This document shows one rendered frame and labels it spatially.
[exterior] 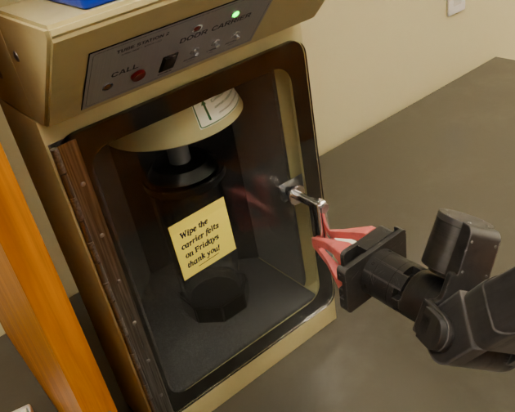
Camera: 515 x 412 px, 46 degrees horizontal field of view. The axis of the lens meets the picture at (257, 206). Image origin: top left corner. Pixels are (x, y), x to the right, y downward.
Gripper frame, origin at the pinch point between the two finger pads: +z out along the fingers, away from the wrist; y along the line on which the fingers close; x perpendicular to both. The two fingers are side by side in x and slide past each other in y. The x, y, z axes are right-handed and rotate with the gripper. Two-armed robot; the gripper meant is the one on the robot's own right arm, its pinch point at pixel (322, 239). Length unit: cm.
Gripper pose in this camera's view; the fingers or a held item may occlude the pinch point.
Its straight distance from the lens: 76.8
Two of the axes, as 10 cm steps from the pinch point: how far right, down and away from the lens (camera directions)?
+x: 1.5, 8.2, 5.5
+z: -6.2, -3.5, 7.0
